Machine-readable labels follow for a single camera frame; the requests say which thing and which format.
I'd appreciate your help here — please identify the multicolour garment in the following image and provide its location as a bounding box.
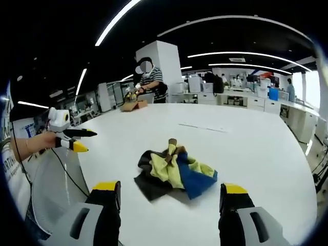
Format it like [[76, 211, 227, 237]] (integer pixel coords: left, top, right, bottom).
[[133, 138, 219, 202]]

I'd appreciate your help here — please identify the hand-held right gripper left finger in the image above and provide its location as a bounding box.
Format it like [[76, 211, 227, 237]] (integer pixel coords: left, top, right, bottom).
[[38, 180, 121, 246]]

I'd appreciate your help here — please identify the person's left hand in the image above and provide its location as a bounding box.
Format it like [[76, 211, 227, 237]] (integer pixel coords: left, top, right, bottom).
[[37, 131, 59, 151]]

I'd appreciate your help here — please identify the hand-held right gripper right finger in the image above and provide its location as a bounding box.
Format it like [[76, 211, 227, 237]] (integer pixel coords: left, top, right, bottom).
[[218, 182, 292, 246]]

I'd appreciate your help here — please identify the blue bin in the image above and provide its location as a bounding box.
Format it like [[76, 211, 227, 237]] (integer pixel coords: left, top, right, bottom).
[[268, 87, 280, 101]]

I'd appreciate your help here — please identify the long ceiling light strip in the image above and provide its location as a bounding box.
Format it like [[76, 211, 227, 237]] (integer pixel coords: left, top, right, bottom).
[[94, 0, 142, 47]]

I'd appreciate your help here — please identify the white square pillar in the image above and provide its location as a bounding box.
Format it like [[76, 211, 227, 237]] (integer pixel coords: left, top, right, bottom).
[[135, 40, 183, 104]]

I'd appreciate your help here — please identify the brown cardboard box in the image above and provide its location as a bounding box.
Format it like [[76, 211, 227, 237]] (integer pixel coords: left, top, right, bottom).
[[119, 98, 149, 113]]

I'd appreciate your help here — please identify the white tall cabinet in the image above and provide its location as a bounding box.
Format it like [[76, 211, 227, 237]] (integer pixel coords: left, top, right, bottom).
[[98, 82, 114, 113]]

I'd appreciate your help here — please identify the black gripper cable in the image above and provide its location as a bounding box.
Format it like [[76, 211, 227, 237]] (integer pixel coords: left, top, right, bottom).
[[50, 147, 89, 199]]

